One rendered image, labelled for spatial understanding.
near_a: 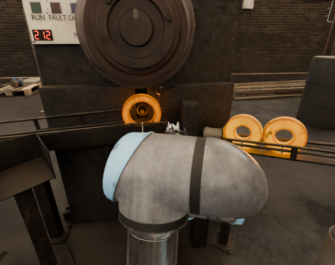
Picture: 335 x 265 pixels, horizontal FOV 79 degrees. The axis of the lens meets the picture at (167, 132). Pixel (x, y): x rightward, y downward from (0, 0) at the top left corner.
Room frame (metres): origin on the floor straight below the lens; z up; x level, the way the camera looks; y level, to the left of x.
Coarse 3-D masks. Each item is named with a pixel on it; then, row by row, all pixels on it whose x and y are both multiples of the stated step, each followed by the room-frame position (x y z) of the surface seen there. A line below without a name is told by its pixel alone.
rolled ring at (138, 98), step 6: (132, 96) 0.93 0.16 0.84; (138, 96) 0.92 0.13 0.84; (144, 96) 0.93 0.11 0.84; (150, 96) 0.94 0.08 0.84; (126, 102) 0.92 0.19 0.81; (132, 102) 0.92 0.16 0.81; (138, 102) 0.92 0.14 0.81; (150, 102) 0.93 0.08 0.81; (156, 102) 0.93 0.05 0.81; (126, 108) 0.92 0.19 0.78; (156, 108) 0.93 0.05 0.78; (126, 114) 0.91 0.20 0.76; (156, 114) 0.93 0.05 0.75; (126, 120) 0.91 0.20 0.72; (132, 120) 0.94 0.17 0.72; (150, 120) 0.96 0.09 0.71; (156, 120) 0.93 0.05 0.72
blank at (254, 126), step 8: (232, 120) 0.83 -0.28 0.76; (240, 120) 0.81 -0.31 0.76; (248, 120) 0.80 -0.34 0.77; (256, 120) 0.79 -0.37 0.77; (232, 128) 0.83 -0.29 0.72; (248, 128) 0.80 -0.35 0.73; (256, 128) 0.78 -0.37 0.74; (232, 136) 0.83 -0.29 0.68; (248, 136) 0.82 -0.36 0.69; (256, 136) 0.78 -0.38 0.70; (248, 144) 0.79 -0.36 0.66; (256, 144) 0.78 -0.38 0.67
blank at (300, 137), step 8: (272, 120) 0.77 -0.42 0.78; (280, 120) 0.74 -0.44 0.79; (288, 120) 0.73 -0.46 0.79; (296, 120) 0.73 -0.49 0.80; (264, 128) 0.77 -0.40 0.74; (272, 128) 0.75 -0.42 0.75; (280, 128) 0.74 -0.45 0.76; (288, 128) 0.73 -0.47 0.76; (296, 128) 0.71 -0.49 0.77; (304, 128) 0.70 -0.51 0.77; (264, 136) 0.76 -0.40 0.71; (272, 136) 0.75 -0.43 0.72; (296, 136) 0.71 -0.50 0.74; (304, 136) 0.70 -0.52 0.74; (288, 144) 0.72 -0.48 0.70; (296, 144) 0.71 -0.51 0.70; (304, 144) 0.70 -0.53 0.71; (280, 152) 0.73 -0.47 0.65; (288, 152) 0.72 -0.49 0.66
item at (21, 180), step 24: (0, 144) 0.70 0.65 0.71; (24, 144) 0.75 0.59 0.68; (0, 168) 0.68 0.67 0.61; (24, 168) 0.69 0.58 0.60; (48, 168) 0.68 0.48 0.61; (0, 192) 0.56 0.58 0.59; (24, 192) 0.61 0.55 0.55; (24, 216) 0.60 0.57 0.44; (48, 240) 0.63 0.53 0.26; (48, 264) 0.61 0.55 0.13; (72, 264) 0.68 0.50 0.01
